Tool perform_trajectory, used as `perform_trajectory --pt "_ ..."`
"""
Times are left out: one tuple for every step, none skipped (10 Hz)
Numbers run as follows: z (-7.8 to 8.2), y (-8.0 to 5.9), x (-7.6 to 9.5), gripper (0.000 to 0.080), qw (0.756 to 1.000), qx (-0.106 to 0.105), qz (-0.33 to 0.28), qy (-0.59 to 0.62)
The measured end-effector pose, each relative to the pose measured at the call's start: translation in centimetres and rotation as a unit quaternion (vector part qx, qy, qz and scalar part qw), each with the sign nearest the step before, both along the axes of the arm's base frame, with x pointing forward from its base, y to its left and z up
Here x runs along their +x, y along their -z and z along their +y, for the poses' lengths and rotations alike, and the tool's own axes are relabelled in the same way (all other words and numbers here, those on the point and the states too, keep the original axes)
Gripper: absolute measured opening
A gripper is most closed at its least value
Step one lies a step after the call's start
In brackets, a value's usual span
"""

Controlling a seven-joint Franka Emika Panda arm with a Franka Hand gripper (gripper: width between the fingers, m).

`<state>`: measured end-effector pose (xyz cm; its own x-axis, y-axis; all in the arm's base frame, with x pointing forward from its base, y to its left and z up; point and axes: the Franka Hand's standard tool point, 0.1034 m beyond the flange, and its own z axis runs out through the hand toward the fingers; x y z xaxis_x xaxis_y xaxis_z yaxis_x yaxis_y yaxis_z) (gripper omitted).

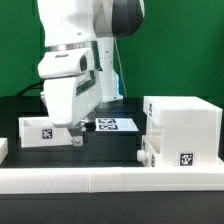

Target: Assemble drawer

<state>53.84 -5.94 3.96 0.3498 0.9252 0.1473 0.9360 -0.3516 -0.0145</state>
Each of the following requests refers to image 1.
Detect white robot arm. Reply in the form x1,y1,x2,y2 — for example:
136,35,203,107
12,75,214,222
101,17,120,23
37,0,145,146

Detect white rear drawer box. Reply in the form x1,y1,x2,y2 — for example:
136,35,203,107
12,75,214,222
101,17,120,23
19,117,71,148

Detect marker sheet on table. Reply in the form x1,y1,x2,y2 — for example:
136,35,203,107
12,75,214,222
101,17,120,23
95,118,138,132

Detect grey thin cable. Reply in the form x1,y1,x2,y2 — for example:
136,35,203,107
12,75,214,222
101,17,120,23
113,37,128,98

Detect white left fence piece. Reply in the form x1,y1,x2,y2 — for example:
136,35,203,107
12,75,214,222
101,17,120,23
0,138,8,165

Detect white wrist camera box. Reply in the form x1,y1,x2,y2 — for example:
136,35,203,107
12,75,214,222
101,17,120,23
38,48,94,79

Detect white drawer box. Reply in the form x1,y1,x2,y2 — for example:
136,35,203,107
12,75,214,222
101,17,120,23
19,117,71,148
137,135,160,167

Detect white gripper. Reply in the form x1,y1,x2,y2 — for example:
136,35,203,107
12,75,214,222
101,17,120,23
44,71,102,146

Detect black cable bundle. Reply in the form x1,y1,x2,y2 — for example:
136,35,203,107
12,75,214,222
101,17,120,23
19,83,45,98

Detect white front fence rail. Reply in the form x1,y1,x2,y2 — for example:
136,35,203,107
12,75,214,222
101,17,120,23
0,166,224,194

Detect white front drawer box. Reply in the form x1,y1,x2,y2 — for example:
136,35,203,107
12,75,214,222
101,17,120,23
137,135,160,167

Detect white fence rail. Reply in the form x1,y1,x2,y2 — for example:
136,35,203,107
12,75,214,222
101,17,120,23
0,166,224,194
217,158,224,168

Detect white drawer cabinet frame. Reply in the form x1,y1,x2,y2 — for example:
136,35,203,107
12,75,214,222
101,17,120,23
143,96,222,168

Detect white right fence rail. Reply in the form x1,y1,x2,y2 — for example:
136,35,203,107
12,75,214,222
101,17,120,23
217,158,224,168

